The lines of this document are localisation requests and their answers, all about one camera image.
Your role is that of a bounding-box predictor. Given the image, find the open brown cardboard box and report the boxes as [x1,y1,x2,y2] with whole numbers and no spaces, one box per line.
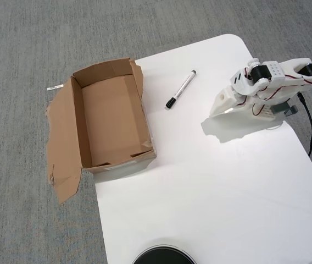
[45,57,157,205]

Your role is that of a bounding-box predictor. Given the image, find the black power cable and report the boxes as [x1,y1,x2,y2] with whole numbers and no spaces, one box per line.
[297,92,312,157]

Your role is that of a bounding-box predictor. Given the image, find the grey table clamp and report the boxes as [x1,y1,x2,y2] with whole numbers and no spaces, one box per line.
[271,102,299,117]

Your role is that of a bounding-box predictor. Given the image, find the black round disc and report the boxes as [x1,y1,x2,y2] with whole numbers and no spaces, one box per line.
[131,238,198,264]

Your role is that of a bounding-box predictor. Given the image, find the black and white marker pen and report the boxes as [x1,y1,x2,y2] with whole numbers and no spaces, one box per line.
[165,69,197,111]

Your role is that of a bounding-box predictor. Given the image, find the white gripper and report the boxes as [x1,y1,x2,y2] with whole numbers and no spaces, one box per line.
[209,86,249,118]

